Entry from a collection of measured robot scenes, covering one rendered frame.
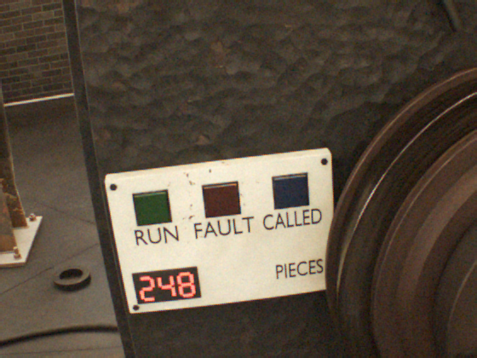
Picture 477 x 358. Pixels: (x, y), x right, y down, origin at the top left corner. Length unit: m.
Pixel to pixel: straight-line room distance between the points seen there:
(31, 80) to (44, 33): 0.50
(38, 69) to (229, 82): 6.23
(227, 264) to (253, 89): 0.21
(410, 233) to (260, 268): 0.23
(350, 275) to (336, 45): 0.26
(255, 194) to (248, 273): 0.10
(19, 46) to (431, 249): 6.45
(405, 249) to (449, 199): 0.07
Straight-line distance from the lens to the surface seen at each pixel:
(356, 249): 0.70
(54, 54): 6.92
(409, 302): 0.71
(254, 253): 0.83
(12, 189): 3.79
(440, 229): 0.68
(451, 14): 0.80
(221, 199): 0.79
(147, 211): 0.80
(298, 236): 0.83
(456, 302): 0.67
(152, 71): 0.77
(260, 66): 0.78
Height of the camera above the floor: 1.51
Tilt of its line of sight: 21 degrees down
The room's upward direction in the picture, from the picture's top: 6 degrees counter-clockwise
